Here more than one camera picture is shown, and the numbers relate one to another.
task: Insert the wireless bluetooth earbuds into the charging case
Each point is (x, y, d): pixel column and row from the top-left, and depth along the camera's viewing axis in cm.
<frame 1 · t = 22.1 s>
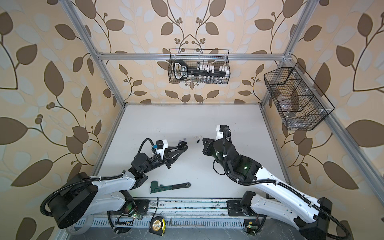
left hand: (182, 149, 71), fingers closed
right hand: (203, 141, 69), fingers closed
purple earbud right: (184, 139, 101), on the table
white earbud: (195, 136, 104), on the table
black earbud: (197, 141, 101), on the table
green pipe wrench: (155, 187, 81), point 2 cm above the table

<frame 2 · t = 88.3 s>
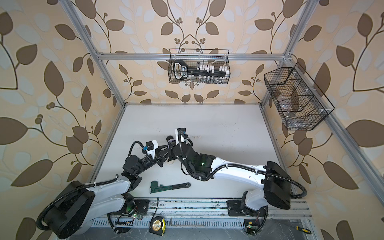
left hand: (172, 147, 73), fingers closed
right hand: (169, 144, 72), fingers closed
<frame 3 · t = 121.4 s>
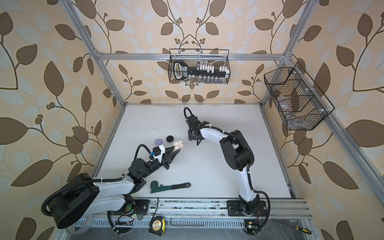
left hand: (177, 148, 73), fingers closed
right hand: (194, 136, 99), fingers open
purple earbud case: (158, 142, 101), on the table
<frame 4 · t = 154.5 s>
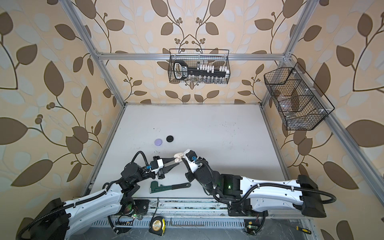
left hand: (176, 160, 67), fingers closed
right hand: (184, 159, 67), fingers closed
